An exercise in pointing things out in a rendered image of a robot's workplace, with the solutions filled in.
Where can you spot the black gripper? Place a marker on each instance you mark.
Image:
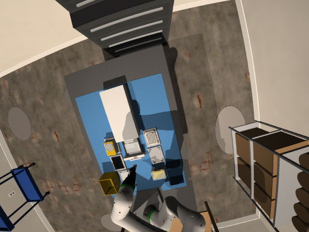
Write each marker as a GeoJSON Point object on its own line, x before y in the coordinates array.
{"type": "Point", "coordinates": [132, 173]}

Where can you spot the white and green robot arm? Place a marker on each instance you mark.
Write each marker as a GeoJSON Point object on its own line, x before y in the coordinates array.
{"type": "Point", "coordinates": [159, 220]}

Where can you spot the blue flat mat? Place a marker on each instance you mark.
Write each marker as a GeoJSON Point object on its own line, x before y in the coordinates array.
{"type": "Point", "coordinates": [150, 105]}

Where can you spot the yellow open-top bin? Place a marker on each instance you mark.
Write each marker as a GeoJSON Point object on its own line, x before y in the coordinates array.
{"type": "Point", "coordinates": [110, 183]}

